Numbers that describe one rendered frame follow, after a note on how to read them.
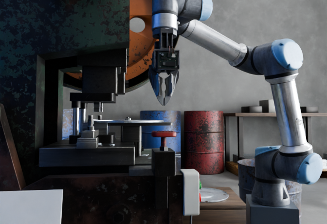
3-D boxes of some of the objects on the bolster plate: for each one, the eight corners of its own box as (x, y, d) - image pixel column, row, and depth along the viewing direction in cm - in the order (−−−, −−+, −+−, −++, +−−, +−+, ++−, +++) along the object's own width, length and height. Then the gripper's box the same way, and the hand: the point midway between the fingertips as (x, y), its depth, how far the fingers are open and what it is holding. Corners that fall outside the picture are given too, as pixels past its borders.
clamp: (101, 143, 104) (101, 115, 105) (96, 148, 88) (97, 115, 88) (84, 143, 104) (84, 115, 104) (76, 148, 87) (77, 115, 88)
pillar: (85, 132, 121) (86, 99, 122) (84, 132, 119) (85, 99, 120) (80, 132, 121) (81, 99, 122) (79, 132, 119) (80, 99, 119)
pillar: (79, 135, 105) (80, 97, 106) (78, 135, 103) (79, 96, 103) (73, 135, 105) (74, 97, 105) (72, 135, 102) (72, 96, 103)
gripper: (150, 26, 77) (150, 104, 76) (183, 27, 78) (183, 104, 77) (148, 35, 85) (147, 105, 84) (177, 36, 86) (177, 105, 85)
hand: (163, 101), depth 83 cm, fingers closed
